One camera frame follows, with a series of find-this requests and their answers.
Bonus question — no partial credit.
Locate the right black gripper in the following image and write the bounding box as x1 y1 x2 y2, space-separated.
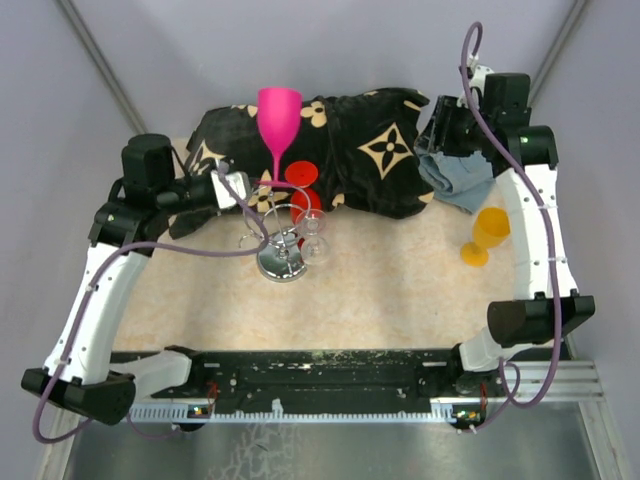
413 95 492 158

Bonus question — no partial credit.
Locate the yellow plastic wine glass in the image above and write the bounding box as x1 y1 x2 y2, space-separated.
460 207 511 267

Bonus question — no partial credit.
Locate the pink plastic wine glass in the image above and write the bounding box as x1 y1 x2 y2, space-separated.
256 87 303 187

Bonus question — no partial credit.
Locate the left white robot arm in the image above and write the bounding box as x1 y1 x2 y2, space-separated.
21 134 208 425

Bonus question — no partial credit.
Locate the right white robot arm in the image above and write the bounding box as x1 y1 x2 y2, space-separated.
415 67 595 396

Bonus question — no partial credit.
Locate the chrome wine glass rack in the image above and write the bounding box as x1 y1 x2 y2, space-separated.
239 180 312 283

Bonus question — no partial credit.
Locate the red plastic wine glass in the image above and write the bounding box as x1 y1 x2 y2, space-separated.
285 160 322 223

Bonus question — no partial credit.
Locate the clear wine glass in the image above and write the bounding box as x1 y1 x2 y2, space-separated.
295 209 330 265

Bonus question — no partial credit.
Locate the blue denim cloth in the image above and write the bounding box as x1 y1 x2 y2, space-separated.
415 147 494 215

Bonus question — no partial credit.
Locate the black patterned plush blanket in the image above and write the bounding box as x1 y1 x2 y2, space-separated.
186 87 434 219

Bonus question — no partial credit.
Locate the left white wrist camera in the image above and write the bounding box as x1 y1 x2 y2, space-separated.
210 170 252 210

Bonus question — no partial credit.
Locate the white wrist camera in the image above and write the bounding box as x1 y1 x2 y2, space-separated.
210 170 252 210
467 55 495 102

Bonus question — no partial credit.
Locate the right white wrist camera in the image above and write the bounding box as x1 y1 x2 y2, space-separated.
467 55 495 102

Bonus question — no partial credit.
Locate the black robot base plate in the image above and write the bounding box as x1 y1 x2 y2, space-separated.
109 345 506 416

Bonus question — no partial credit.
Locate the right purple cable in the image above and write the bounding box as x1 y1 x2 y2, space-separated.
458 20 562 434

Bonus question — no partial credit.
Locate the purple cable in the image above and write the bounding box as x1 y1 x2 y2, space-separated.
458 20 562 434
31 159 272 446

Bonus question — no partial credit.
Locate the grey slotted cable duct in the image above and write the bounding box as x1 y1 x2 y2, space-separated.
127 397 501 425

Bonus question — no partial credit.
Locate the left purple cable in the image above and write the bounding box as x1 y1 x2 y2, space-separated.
31 159 272 446

